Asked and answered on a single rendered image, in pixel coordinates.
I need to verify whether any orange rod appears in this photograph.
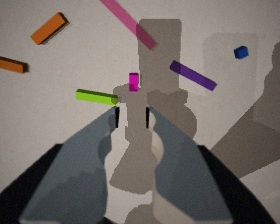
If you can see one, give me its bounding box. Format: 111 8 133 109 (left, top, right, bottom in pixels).
30 12 68 45
0 56 28 74

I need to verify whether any pink rod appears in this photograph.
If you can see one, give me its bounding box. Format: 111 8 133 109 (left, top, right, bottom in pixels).
100 0 156 50

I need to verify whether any small blue block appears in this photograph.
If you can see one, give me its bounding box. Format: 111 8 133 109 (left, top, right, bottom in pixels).
234 46 249 59

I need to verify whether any magenta rod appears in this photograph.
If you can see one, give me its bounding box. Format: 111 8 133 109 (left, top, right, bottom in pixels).
129 73 138 92

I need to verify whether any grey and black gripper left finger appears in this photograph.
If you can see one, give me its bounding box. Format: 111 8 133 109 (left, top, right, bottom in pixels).
0 106 120 224

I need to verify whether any dark purple rod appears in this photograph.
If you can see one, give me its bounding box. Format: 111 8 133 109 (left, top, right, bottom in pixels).
169 60 217 91

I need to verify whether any lime green rod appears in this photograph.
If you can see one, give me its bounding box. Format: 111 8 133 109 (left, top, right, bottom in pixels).
76 89 118 106

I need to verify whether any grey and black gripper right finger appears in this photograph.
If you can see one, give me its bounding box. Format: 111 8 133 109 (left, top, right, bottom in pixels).
146 106 276 224

